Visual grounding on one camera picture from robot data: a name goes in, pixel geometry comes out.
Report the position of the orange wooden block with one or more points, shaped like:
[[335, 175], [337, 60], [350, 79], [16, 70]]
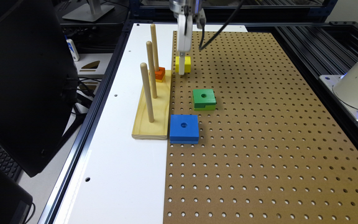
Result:
[[160, 74]]

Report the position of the front wooden peg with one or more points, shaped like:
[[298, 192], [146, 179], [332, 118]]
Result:
[[147, 91]]

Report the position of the middle wooden peg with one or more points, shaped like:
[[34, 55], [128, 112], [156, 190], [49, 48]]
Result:
[[150, 57]]

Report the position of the rear wooden peg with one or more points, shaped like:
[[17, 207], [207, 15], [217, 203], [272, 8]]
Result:
[[154, 46]]

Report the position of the silver monitor stand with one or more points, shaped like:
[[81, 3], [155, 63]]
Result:
[[89, 12]]

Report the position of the yellow wooden block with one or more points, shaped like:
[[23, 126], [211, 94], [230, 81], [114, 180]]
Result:
[[187, 64]]

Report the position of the green wooden block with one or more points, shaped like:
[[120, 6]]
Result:
[[203, 99]]

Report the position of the blue wooden block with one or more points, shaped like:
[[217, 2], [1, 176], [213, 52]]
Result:
[[184, 129]]

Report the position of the wooden peg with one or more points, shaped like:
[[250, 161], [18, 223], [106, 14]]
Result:
[[154, 46], [147, 91], [150, 57]]

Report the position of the black computer monitor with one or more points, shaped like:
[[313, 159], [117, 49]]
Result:
[[38, 81]]

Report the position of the white blue small device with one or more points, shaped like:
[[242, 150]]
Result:
[[73, 50]]

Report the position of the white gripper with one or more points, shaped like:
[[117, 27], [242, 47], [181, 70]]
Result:
[[186, 11]]

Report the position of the brown perforated pegboard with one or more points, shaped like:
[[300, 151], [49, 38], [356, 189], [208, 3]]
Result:
[[270, 152]]

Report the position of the black keyboard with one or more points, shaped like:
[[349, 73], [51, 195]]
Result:
[[9, 166]]

